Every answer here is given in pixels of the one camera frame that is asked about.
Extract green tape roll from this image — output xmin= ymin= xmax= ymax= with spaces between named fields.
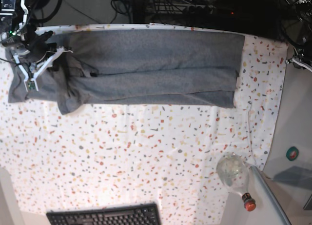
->
xmin=286 ymin=146 xmax=299 ymax=161

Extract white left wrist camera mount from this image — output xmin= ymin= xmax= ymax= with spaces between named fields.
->
xmin=285 ymin=57 xmax=312 ymax=72

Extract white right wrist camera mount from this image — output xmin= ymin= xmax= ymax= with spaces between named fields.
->
xmin=13 ymin=46 xmax=73 ymax=91

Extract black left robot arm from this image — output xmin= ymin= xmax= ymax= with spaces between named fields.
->
xmin=279 ymin=0 xmax=312 ymax=70

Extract terrazzo patterned tablecloth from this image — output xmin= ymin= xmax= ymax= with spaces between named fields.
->
xmin=0 ymin=35 xmax=288 ymax=225

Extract clear glass bottle red cap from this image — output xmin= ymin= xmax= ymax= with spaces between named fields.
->
xmin=216 ymin=153 xmax=256 ymax=212

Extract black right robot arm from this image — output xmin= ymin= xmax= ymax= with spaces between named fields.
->
xmin=0 ymin=0 xmax=63 ymax=65

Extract grey t-shirt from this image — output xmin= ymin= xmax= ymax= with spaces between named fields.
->
xmin=8 ymin=30 xmax=245 ymax=115

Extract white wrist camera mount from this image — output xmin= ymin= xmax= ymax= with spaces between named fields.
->
xmin=285 ymin=57 xmax=312 ymax=72
xmin=13 ymin=46 xmax=73 ymax=91

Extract black computer keyboard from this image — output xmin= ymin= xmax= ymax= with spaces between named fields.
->
xmin=46 ymin=204 xmax=161 ymax=225

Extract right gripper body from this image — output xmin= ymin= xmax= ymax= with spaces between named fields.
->
xmin=14 ymin=31 xmax=57 ymax=63

